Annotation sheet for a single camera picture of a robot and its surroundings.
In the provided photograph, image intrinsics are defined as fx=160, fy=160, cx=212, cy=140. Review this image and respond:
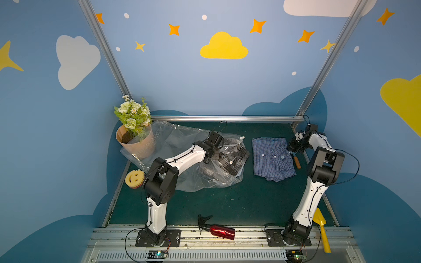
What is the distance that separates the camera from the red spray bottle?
742mm

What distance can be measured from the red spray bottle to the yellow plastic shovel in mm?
411

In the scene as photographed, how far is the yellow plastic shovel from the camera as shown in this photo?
729 mm

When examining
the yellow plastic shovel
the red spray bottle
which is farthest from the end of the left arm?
the yellow plastic shovel
